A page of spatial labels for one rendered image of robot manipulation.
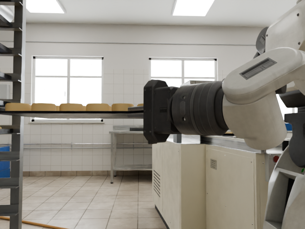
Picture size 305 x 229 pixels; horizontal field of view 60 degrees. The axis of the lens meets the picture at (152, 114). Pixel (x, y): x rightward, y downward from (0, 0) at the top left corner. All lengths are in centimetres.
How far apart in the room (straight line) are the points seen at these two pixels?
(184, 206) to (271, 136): 169
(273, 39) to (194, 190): 138
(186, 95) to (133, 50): 504
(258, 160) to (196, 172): 72
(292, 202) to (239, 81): 51
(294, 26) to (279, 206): 53
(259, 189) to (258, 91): 111
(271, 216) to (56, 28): 536
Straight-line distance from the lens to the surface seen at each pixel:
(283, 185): 93
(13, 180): 104
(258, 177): 144
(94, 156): 535
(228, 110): 39
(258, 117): 39
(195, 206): 209
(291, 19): 88
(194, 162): 202
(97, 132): 531
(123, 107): 57
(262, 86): 37
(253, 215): 150
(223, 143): 177
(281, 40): 91
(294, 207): 85
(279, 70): 38
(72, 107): 59
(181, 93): 44
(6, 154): 104
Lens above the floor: 97
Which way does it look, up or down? 2 degrees up
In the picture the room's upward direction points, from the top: straight up
